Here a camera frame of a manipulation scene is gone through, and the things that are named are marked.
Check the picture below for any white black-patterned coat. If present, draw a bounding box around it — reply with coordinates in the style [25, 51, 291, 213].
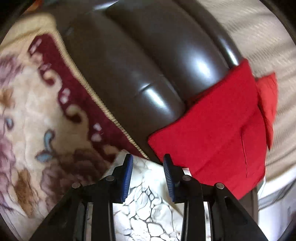
[101, 150, 193, 241]

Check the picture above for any large red cushion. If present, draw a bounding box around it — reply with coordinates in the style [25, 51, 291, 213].
[148, 60, 267, 199]

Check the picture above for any floral red beige sofa blanket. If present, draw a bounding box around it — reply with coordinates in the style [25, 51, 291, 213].
[1, 14, 143, 240]

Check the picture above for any small red pillow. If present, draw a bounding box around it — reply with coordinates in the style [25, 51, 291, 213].
[256, 72, 278, 150]

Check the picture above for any dark brown leather sofa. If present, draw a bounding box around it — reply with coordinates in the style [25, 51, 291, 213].
[55, 0, 258, 223]

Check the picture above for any beige dotted curtain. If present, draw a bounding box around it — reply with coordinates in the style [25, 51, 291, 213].
[201, 0, 295, 181]

